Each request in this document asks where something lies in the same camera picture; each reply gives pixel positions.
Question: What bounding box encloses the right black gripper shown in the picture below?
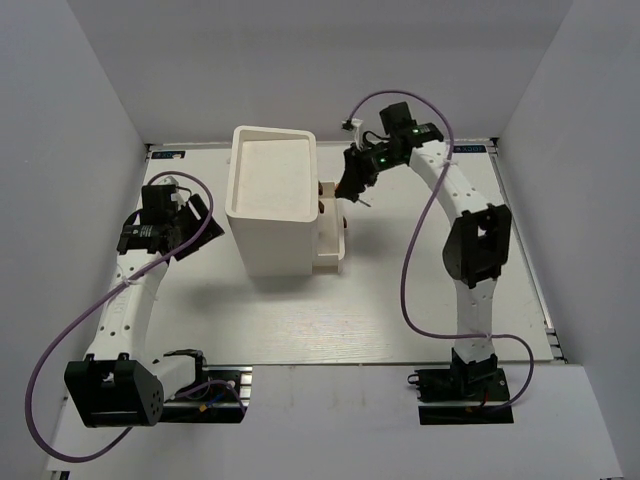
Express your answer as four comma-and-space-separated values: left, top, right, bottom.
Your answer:
336, 142, 405, 200

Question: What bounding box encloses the white bottom drawer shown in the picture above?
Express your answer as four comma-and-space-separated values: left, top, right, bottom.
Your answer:
313, 182, 346, 274

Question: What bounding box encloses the white drawer cabinet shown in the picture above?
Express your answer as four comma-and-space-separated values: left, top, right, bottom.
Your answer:
225, 126, 319, 277

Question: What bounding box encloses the green orange stubby screwdriver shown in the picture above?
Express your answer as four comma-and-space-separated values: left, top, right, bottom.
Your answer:
335, 181, 371, 208

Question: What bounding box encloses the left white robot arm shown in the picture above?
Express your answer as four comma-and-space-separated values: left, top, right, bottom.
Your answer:
64, 176, 224, 428

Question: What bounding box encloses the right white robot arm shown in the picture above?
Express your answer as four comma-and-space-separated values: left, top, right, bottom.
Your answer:
335, 102, 512, 399

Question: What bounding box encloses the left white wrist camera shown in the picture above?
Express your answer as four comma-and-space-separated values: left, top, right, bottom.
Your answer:
158, 175, 183, 203

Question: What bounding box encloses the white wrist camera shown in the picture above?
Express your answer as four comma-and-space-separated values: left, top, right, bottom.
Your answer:
158, 175, 183, 203
341, 118, 363, 148

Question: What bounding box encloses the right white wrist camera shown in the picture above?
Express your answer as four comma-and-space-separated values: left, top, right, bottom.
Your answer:
341, 118, 363, 148

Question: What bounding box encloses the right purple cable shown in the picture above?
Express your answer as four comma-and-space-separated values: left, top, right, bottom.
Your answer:
347, 90, 537, 412

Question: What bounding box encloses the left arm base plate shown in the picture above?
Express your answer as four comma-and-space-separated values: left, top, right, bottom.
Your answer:
160, 366, 253, 425

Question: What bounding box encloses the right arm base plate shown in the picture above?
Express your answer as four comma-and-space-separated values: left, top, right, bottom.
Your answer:
407, 368, 514, 426

